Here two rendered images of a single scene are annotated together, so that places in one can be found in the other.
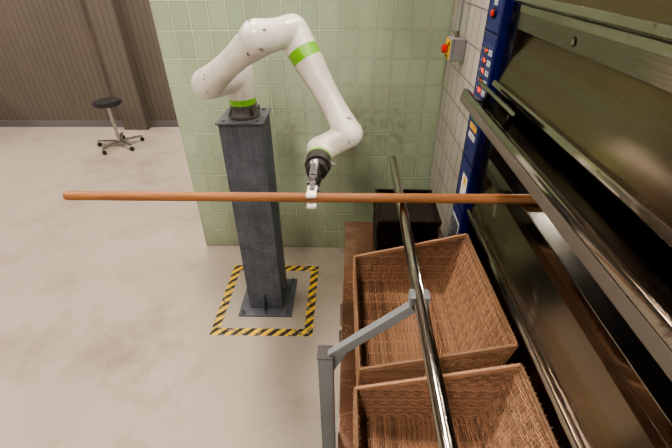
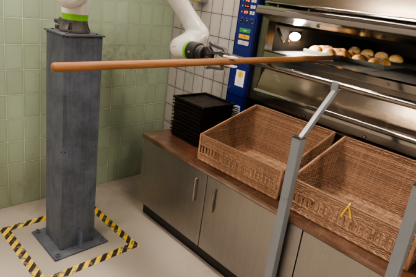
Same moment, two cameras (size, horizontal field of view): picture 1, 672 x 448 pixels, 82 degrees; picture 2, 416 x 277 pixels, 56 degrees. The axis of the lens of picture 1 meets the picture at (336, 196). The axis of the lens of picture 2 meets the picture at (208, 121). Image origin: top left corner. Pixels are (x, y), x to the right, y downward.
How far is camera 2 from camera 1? 1.47 m
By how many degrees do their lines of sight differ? 46
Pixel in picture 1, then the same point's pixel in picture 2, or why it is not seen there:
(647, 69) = not seen: outside the picture
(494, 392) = (335, 161)
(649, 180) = (400, 11)
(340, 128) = (199, 28)
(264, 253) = (85, 175)
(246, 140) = (88, 52)
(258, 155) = not seen: hidden behind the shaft
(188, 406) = not seen: outside the picture
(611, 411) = (405, 114)
